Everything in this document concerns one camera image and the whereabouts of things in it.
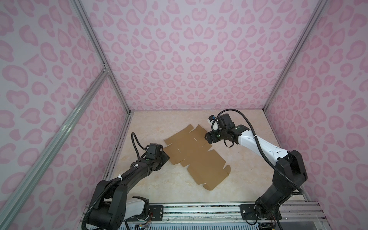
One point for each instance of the aluminium right corner post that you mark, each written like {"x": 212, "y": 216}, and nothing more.
{"x": 310, "y": 26}

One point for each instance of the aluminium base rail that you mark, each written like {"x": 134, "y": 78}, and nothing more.
{"x": 296, "y": 215}

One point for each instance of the aluminium corner post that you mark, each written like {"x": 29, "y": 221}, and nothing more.
{"x": 87, "y": 25}
{"x": 310, "y": 26}

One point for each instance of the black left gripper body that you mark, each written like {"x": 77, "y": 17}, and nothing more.
{"x": 164, "y": 157}

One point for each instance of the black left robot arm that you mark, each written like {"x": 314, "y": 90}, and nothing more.
{"x": 110, "y": 207}

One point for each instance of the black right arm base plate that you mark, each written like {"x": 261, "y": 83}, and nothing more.
{"x": 249, "y": 213}

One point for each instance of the brown cardboard box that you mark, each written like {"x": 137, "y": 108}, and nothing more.
{"x": 189, "y": 148}

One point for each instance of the aluminium left corner post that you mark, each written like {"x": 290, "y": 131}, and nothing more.
{"x": 87, "y": 25}

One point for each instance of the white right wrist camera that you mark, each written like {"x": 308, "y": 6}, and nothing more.
{"x": 213, "y": 122}

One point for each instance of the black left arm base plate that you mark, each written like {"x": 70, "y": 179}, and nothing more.
{"x": 155, "y": 214}

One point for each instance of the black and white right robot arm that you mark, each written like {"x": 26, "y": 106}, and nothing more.
{"x": 288, "y": 166}

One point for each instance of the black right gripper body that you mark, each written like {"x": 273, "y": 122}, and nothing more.
{"x": 210, "y": 137}

